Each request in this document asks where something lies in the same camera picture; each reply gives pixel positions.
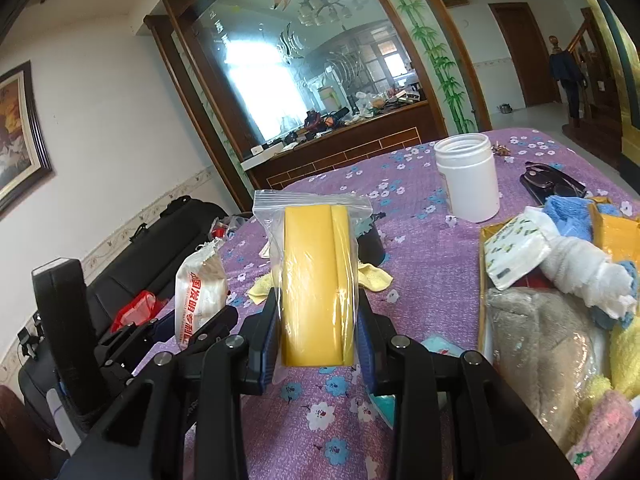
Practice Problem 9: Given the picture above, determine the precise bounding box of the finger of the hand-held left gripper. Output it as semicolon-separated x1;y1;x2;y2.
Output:
99;316;177;362
179;304;242;362

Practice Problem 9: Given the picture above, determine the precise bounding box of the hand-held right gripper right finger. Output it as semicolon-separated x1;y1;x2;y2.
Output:
356;304;577;480

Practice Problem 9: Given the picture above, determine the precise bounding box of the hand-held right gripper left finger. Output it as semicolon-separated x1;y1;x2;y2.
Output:
60;286;282;480

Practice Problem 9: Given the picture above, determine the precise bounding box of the white printed packet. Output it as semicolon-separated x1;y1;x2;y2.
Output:
174;240;229;350

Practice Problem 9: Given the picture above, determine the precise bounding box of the yellow sponge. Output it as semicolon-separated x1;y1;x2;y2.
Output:
252;189;374;370

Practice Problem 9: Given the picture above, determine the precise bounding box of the grey plush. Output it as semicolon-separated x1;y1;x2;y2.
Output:
484;286;612;455

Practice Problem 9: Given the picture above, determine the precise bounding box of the printed white tissue pack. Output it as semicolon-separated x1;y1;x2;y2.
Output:
481;211;552;292

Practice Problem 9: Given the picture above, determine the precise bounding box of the pink fluffy sock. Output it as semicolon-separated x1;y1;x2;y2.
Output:
564;389;639;480

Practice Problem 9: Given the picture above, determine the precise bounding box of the yellow tray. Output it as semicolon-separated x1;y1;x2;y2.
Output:
476;201;640;362

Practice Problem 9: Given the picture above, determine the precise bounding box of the red plastic bag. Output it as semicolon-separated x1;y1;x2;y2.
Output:
110;289;169;334

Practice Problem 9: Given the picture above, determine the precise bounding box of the teal cloth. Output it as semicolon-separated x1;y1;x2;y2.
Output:
369;336;452;429

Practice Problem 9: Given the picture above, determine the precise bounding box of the small yellow cloth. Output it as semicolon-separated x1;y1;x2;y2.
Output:
246;259;394;307

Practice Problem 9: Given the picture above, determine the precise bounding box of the black sofa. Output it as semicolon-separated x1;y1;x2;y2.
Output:
17;194;232;441

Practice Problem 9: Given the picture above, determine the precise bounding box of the purple floral tablecloth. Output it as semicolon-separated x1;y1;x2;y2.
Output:
130;127;633;480

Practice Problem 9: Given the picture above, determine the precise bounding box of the framed painting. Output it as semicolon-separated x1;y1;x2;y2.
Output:
0;60;54;217

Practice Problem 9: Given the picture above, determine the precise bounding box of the white plastic jar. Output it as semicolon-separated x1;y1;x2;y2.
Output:
433;133;500;224

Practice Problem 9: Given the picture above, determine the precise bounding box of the wooden counter cabinet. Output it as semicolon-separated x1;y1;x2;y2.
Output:
241;99;449;192

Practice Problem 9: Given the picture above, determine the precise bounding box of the rolled white towel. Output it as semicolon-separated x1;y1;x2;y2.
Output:
524;207;639;332

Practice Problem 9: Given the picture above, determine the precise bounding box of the wooden framed glass partition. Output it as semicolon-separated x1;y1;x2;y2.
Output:
144;0;494;212

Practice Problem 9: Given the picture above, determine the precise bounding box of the loose blue towel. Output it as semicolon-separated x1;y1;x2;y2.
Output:
541;195;609;242

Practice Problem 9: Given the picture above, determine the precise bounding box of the black leather case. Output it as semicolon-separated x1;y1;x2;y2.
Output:
518;161;587;207

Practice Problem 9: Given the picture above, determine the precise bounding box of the yellow towel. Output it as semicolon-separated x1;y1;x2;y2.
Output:
606;320;640;402

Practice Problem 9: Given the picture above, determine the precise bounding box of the brown wooden door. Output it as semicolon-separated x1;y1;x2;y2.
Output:
488;2;564;109

